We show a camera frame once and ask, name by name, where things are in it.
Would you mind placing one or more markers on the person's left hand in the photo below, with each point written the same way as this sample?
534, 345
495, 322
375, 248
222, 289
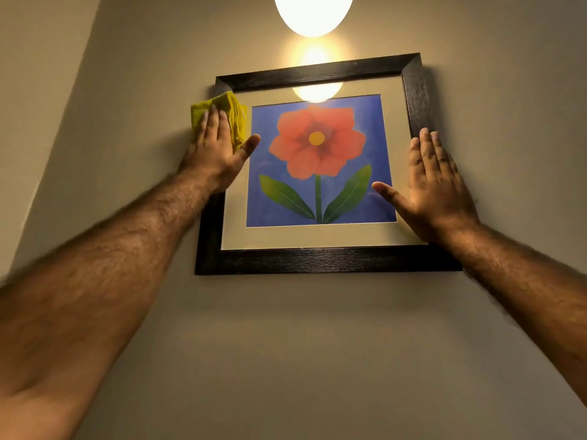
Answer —
214, 148

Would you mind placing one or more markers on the person's right hand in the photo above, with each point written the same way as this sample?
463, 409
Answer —
433, 187

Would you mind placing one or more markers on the yellow cloth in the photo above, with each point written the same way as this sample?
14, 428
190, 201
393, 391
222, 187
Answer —
231, 115

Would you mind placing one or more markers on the black framed flower picture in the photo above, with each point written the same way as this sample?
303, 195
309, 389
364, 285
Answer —
316, 164

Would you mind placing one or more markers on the person's right forearm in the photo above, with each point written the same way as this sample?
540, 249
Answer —
523, 279

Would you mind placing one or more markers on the person's left forearm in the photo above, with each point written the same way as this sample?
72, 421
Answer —
96, 288

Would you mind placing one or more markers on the round glowing wall lamp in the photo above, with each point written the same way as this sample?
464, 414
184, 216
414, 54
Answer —
313, 13

